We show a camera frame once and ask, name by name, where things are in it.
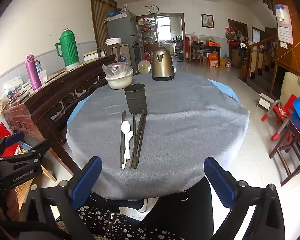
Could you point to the pink wall calendar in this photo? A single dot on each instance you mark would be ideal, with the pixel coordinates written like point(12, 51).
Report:
point(285, 30)

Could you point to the wooden stair railing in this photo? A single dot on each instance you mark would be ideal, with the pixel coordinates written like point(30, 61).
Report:
point(260, 57)

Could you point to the white step stool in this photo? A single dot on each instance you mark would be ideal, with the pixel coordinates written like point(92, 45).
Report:
point(265, 102)

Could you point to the white plastic spoon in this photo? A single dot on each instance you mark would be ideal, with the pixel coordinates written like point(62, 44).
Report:
point(125, 126)
point(130, 135)

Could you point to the purple insulated bottle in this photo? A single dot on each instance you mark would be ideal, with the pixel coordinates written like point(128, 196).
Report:
point(33, 72)

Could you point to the pile of white packets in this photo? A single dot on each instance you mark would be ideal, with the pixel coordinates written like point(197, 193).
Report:
point(12, 83)

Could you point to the dark wooden stick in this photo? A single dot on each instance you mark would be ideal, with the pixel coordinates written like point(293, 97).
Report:
point(55, 76)

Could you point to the dark wooden chair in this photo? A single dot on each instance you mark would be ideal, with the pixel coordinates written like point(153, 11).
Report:
point(292, 150)

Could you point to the beige sofa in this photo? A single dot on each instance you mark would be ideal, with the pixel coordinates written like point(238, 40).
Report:
point(292, 85)

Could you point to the white basin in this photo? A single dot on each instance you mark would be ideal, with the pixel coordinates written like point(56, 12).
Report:
point(119, 81)

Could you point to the brown wooden chair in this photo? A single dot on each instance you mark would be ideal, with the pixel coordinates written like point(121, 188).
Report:
point(110, 51)

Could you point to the person's floral garment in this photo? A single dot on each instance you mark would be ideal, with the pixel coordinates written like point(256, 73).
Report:
point(102, 222)

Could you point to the grey refrigerator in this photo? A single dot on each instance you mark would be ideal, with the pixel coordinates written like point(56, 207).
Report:
point(122, 30)

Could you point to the brass electric kettle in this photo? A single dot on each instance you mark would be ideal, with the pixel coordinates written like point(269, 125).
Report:
point(162, 65)

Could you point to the person's black pants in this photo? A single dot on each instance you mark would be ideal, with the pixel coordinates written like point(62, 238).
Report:
point(182, 205)

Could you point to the person's left forearm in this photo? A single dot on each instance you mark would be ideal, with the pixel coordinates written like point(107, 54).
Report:
point(5, 205)

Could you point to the red child chair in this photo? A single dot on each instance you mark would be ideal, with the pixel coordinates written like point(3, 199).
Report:
point(280, 115)

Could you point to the round wall clock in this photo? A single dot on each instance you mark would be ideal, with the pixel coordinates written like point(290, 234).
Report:
point(153, 9)

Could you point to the red cap water bottle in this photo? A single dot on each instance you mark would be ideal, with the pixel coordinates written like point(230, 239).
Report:
point(39, 66)

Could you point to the orange cardboard box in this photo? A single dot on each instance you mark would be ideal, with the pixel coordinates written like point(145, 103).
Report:
point(213, 60)

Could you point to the white rice cooker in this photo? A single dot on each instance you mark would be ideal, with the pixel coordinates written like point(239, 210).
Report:
point(113, 41)

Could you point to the framed wall picture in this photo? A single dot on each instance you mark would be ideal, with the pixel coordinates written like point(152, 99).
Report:
point(207, 20)

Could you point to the dark wooden side table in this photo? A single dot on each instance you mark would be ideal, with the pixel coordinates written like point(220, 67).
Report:
point(206, 47)

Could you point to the white chest freezer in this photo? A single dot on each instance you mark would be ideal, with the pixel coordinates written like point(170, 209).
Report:
point(124, 52)

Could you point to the red paper bag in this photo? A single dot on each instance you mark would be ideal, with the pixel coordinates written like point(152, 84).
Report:
point(1, 131)

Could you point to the brown door curtain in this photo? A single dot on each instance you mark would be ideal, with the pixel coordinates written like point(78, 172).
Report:
point(101, 22)

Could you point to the white shoe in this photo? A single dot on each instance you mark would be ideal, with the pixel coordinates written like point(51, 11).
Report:
point(142, 205)

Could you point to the clear plastic cup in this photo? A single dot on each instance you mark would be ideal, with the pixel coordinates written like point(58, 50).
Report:
point(43, 76)

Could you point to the small floor fan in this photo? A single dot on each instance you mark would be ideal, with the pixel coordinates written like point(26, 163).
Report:
point(144, 67)

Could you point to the dark metal utensil holder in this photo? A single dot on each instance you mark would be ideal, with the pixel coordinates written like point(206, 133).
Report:
point(135, 98)

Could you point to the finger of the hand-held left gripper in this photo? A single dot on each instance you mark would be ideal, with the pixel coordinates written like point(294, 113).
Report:
point(27, 154)
point(13, 136)

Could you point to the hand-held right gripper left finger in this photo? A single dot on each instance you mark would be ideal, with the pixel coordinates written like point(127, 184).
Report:
point(86, 177)

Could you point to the grey tablecloth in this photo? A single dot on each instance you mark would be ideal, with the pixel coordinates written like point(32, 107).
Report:
point(190, 120)

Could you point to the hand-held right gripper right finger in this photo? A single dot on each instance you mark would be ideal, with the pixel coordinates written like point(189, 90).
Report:
point(220, 180)

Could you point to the carved dark wooden sideboard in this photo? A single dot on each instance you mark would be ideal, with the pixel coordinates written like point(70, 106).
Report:
point(52, 97)

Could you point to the green thermos jug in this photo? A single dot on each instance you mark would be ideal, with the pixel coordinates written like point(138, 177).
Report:
point(68, 50)

